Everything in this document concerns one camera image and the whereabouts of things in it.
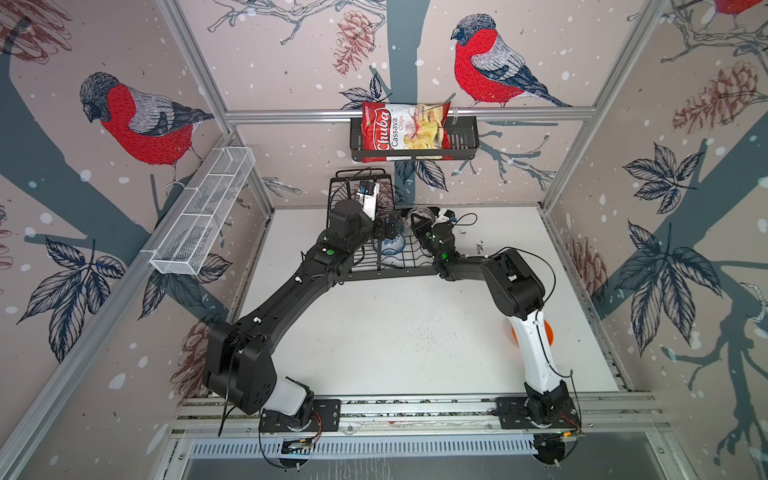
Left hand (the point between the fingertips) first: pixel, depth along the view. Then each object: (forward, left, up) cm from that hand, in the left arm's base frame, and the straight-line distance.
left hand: (384, 206), depth 77 cm
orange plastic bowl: (-23, -47, -28) cm, 59 cm away
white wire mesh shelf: (-3, +49, -2) cm, 49 cm away
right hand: (+13, -6, -19) cm, 24 cm away
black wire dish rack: (-7, -1, +2) cm, 7 cm away
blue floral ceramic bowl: (+10, -1, -30) cm, 32 cm away
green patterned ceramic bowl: (+22, -14, -25) cm, 36 cm away
